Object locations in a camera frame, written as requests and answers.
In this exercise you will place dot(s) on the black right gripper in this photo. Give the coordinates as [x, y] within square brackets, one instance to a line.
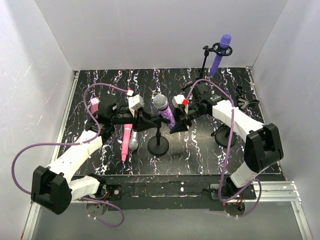
[186, 117]

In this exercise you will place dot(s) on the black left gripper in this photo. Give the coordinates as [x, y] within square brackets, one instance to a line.
[139, 120]

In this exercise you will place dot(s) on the purple glitter microphone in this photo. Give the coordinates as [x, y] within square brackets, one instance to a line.
[161, 102]

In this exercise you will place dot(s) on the round base stand with clip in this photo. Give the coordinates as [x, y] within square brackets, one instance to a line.
[158, 145]

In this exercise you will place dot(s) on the silver microphone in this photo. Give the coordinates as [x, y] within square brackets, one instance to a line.
[133, 141]

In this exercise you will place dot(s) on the round base stand with scissor clamp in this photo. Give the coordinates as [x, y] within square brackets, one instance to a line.
[234, 117]

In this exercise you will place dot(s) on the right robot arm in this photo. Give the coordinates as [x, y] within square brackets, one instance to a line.
[263, 146]

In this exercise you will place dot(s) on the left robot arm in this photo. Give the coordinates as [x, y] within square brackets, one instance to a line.
[53, 187]

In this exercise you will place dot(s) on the pink microphone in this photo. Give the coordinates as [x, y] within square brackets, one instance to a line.
[125, 141]

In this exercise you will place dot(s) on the pink microphone case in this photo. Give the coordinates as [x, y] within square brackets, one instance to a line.
[94, 106]

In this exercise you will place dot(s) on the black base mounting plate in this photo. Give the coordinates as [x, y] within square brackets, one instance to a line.
[161, 192]

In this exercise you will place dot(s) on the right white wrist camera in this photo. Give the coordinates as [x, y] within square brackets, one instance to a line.
[179, 101]

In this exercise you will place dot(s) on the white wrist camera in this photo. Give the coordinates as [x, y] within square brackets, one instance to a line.
[179, 101]
[135, 101]

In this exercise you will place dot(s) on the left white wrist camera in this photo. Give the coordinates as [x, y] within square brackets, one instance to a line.
[135, 101]

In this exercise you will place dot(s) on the aluminium rail frame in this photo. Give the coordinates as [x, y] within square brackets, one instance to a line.
[277, 216]

